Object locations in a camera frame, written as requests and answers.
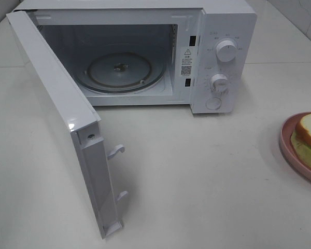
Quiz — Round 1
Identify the white round door button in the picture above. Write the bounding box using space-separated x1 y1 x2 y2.
205 98 221 110

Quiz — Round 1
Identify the white microwave door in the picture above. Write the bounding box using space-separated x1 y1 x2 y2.
7 11 128 238

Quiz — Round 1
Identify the white timer knob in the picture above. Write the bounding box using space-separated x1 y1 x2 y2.
210 74 229 92

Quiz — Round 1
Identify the pink round plate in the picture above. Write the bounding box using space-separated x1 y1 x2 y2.
279 112 311 182

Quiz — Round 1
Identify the lettuce bread sandwich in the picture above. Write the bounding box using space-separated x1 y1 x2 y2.
291 113 311 168

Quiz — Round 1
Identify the glass microwave turntable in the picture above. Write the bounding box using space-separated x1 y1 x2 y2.
78 52 166 93

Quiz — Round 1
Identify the white warning label sticker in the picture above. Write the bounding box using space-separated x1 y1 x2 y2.
180 46 195 77

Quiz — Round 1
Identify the white microwave oven body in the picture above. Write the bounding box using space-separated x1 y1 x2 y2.
10 1 257 114

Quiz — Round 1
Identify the white upper control knob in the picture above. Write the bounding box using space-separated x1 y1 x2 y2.
215 38 237 62

